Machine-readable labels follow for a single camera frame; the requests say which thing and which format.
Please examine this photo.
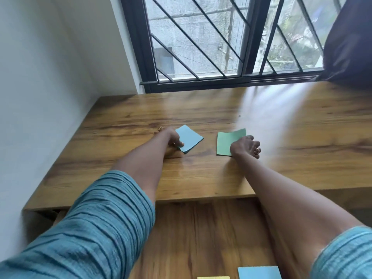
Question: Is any person's left hand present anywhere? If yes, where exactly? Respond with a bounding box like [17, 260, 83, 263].
[155, 127, 185, 156]

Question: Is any teal ribbed sleeve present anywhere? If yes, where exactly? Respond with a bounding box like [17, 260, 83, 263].
[309, 226, 372, 279]
[0, 170, 156, 279]

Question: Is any teal ribbed right sleeve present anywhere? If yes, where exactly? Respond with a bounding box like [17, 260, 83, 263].
[309, 226, 372, 279]

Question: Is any green square paper sheet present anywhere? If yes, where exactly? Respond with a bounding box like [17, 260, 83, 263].
[216, 128, 247, 157]

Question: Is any person's right forearm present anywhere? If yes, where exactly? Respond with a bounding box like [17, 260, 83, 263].
[232, 152, 365, 279]

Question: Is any black window frame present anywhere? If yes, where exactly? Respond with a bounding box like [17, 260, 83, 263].
[120, 0, 349, 94]

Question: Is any teal ribbed left sleeve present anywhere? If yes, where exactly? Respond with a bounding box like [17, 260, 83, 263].
[0, 170, 156, 279]

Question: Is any black diagonal window grille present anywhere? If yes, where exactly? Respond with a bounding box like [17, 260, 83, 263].
[144, 0, 342, 82]

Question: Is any blue square paper sheet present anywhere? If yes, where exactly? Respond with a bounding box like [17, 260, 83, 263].
[175, 124, 204, 154]

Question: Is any light blue paper pad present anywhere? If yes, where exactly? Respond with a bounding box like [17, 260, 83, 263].
[237, 266, 282, 279]

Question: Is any person's left forearm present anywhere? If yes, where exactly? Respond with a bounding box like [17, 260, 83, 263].
[110, 136, 175, 205]

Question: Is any person's right hand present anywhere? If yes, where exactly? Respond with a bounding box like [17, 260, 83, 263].
[230, 135, 262, 160]

